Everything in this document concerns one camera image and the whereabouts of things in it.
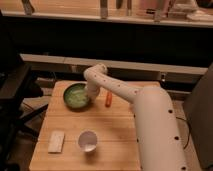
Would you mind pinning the green ceramic bowl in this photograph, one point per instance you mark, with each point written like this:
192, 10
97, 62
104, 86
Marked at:
75, 96

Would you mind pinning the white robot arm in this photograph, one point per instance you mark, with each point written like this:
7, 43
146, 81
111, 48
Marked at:
157, 132

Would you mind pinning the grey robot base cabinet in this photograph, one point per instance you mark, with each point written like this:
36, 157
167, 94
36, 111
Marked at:
198, 108

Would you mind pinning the orange carrot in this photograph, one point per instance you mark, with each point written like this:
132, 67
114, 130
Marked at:
108, 99

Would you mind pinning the beige sponge block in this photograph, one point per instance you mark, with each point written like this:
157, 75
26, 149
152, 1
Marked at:
56, 142

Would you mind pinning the black chair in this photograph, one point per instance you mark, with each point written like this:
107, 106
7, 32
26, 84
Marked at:
17, 83

